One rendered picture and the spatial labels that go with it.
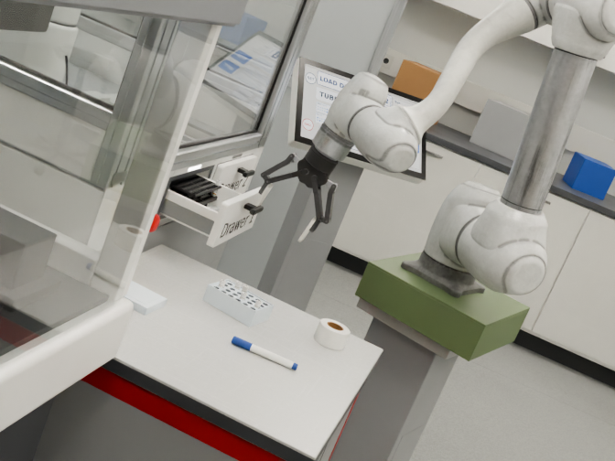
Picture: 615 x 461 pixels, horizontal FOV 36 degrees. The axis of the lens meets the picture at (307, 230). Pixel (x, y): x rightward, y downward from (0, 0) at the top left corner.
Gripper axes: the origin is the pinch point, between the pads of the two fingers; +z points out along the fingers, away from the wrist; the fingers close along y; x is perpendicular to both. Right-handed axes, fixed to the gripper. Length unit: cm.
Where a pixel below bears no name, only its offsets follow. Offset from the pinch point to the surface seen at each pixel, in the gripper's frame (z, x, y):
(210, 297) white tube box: 12.3, 34.5, -2.1
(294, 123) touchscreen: -6, -76, 26
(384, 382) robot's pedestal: 25, -18, -44
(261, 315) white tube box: 9.1, 33.0, -13.0
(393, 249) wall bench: 64, -291, -16
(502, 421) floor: 70, -182, -103
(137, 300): 14, 53, 6
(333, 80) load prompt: -21, -94, 26
